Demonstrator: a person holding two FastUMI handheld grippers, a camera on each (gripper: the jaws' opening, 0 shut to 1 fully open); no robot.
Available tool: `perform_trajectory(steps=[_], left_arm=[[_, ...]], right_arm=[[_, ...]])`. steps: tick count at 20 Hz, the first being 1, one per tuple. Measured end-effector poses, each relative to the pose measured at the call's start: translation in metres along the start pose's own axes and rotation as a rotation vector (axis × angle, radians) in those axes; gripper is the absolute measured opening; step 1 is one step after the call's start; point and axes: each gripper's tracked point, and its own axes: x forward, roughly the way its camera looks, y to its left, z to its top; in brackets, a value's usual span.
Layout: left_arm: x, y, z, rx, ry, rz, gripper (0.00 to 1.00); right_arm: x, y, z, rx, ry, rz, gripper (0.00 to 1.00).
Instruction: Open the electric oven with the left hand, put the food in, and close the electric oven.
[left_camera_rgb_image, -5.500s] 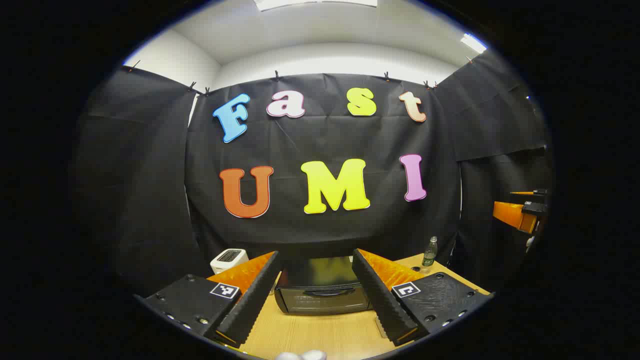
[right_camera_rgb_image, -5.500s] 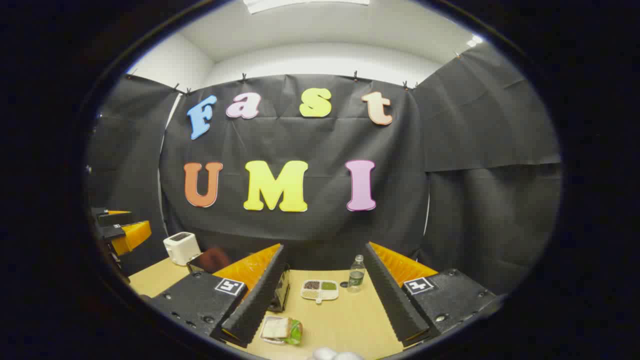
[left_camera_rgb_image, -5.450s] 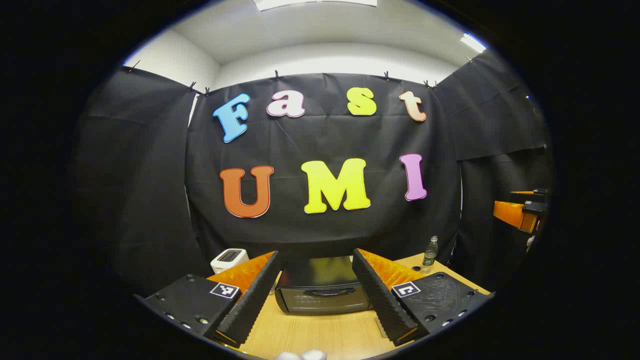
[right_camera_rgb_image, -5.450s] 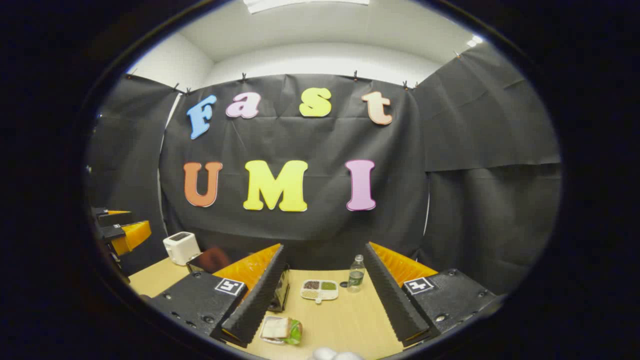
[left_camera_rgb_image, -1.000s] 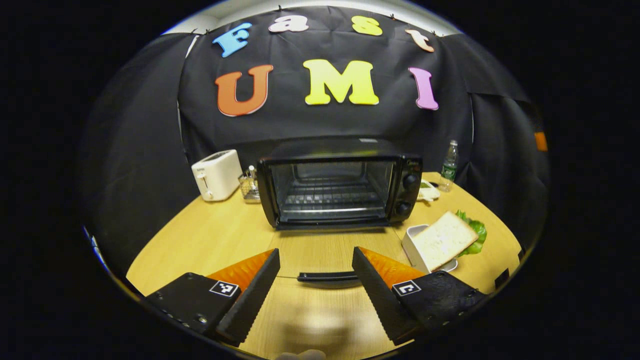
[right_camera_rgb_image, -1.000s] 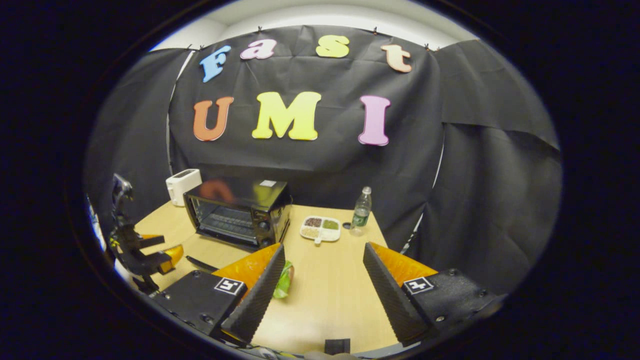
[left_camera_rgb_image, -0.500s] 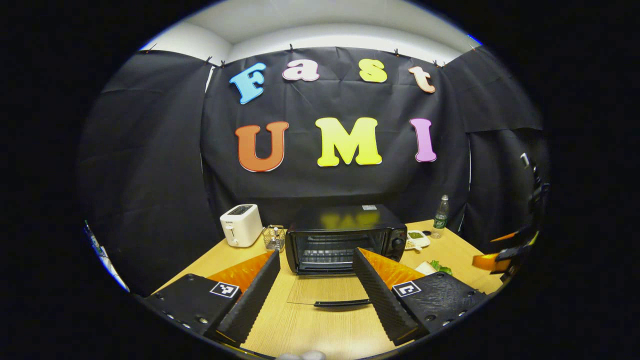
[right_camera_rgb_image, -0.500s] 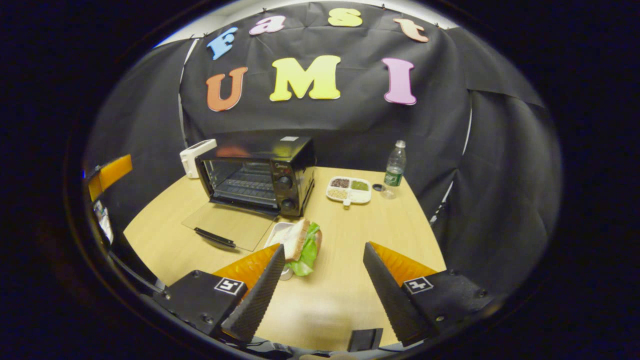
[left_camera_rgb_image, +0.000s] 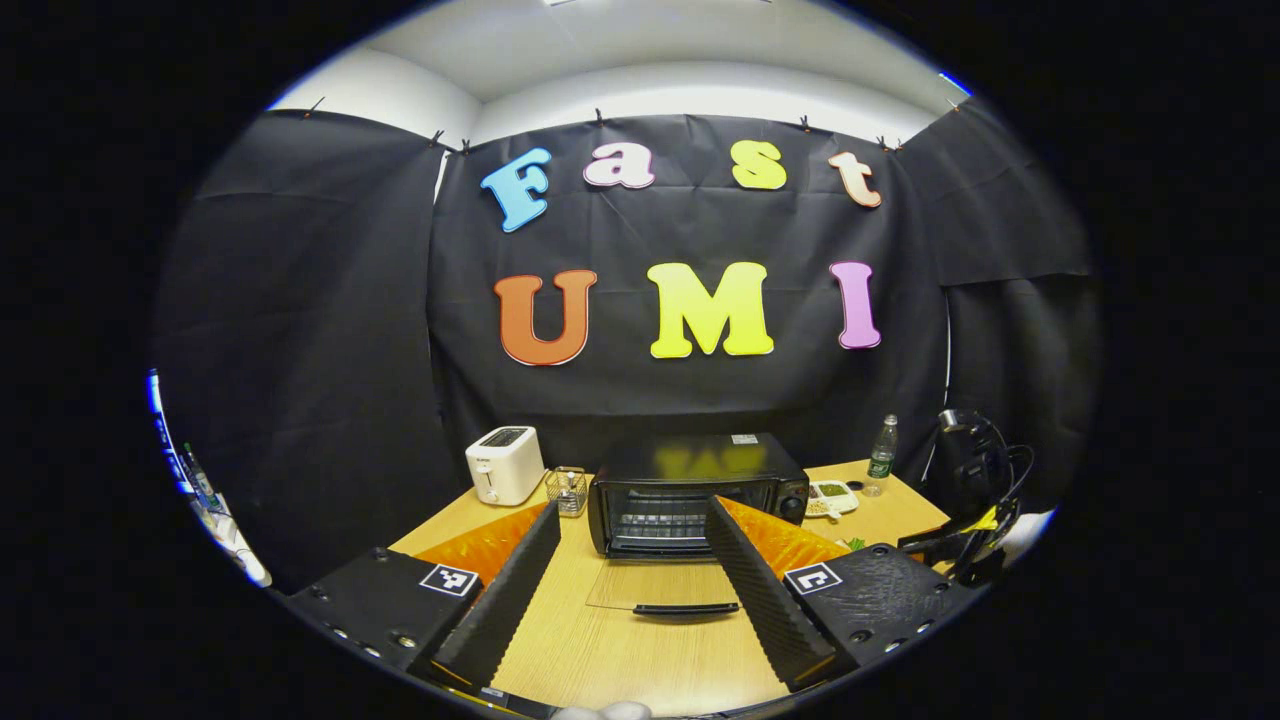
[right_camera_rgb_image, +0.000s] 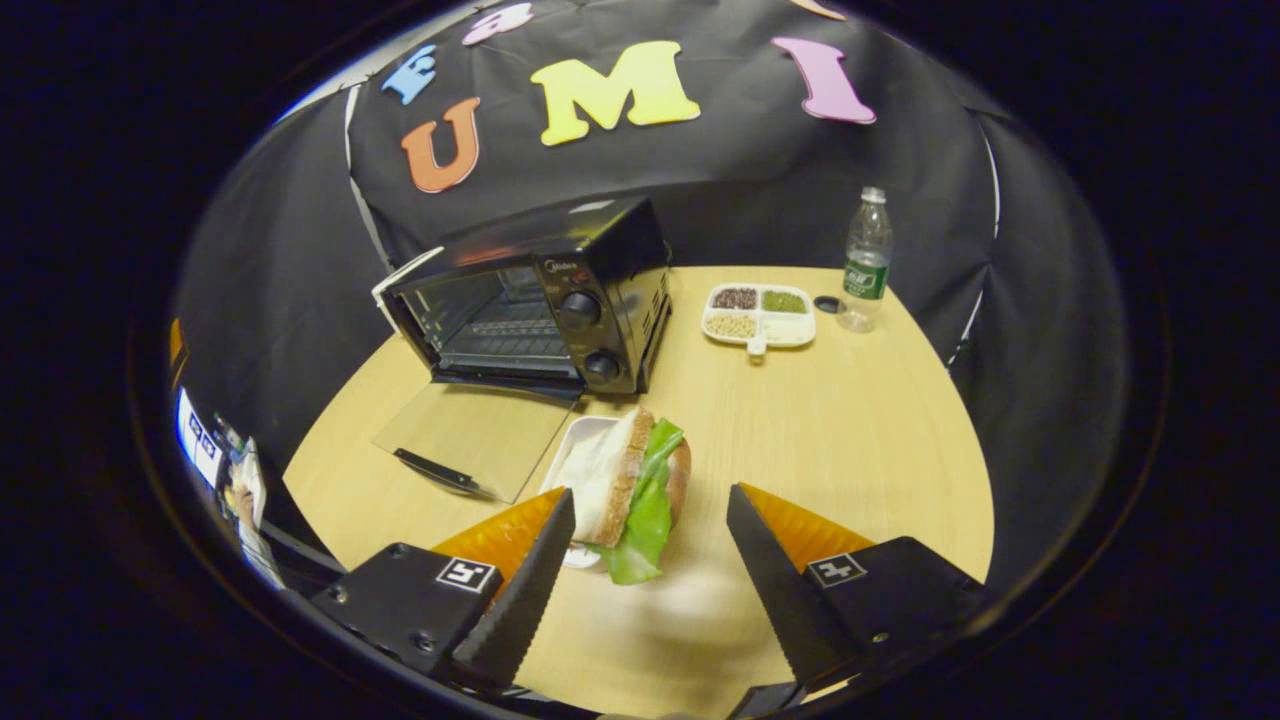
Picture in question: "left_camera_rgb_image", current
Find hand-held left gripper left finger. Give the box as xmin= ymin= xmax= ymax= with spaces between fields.
xmin=268 ymin=500 xmax=563 ymax=698

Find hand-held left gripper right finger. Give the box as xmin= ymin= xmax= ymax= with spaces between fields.
xmin=703 ymin=497 xmax=989 ymax=694

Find black electric oven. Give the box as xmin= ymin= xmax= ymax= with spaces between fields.
xmin=585 ymin=433 xmax=811 ymax=618

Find clear plastic water bottle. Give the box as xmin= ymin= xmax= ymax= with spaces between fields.
xmin=865 ymin=415 xmax=899 ymax=498

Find white divided dish with beans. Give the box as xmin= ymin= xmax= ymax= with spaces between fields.
xmin=805 ymin=480 xmax=860 ymax=522

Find white toaster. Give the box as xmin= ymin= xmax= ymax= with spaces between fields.
xmin=465 ymin=427 xmax=546 ymax=506

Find black backdrop cloth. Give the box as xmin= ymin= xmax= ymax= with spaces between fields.
xmin=150 ymin=95 xmax=1101 ymax=591

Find small wire mesh basket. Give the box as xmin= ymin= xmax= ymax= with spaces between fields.
xmin=545 ymin=466 xmax=591 ymax=518

